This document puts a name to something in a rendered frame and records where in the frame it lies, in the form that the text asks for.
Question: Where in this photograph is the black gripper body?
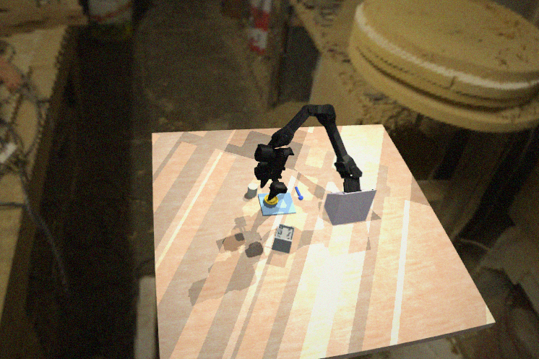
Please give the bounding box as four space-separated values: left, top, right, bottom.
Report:
257 162 288 194

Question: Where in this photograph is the light blue rectangular mat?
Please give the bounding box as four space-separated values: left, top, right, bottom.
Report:
258 192 296 216

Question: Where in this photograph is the grey cylinder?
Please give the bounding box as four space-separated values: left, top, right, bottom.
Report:
247 183 258 197

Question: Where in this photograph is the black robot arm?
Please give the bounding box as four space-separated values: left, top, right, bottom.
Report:
254 104 362 193

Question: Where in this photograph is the yellow plate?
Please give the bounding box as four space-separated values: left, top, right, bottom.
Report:
264 194 278 205

